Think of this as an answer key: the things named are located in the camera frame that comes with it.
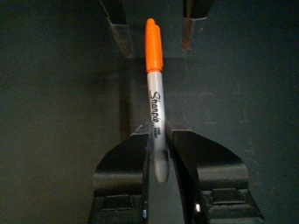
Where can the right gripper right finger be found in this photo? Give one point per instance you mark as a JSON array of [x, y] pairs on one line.
[[214, 169]]

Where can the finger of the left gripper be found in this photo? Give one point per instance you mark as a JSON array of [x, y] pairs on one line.
[[197, 10], [116, 17]]

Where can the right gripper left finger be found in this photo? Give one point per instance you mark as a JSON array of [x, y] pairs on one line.
[[120, 169]]

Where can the grey marker pen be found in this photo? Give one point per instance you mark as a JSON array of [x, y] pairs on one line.
[[155, 96]]

